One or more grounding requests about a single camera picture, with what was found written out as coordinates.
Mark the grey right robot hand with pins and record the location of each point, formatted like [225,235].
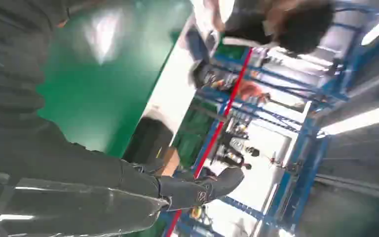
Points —
[78,196]

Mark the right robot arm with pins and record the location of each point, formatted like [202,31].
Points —
[6,65]

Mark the black zip case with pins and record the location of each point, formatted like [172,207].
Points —
[148,139]

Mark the cardboard box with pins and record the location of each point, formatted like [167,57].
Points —
[170,161]

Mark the green table mat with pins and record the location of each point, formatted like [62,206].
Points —
[111,81]

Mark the black desk device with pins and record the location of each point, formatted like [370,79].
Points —
[204,75]

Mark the tablet in blue cover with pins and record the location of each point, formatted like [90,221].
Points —
[196,45]

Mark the blue metal rack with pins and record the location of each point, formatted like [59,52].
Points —
[307,137]

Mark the person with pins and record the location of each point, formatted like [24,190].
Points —
[274,23]

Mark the red rack rail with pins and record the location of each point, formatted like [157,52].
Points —
[228,104]

